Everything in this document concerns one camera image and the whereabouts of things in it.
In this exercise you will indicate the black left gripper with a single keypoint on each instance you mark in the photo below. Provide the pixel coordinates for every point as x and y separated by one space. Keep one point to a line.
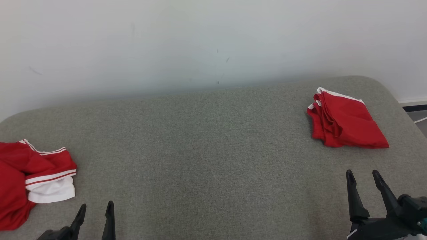
55 234

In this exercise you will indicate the red shorts with white trim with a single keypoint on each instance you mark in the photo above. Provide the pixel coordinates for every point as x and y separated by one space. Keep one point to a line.
347 123

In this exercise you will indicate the red Bulls 23 jersey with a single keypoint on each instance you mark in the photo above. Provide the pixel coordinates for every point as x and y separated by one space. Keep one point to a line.
30 180

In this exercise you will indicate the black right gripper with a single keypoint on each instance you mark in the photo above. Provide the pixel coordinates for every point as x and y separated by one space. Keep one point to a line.
397 223

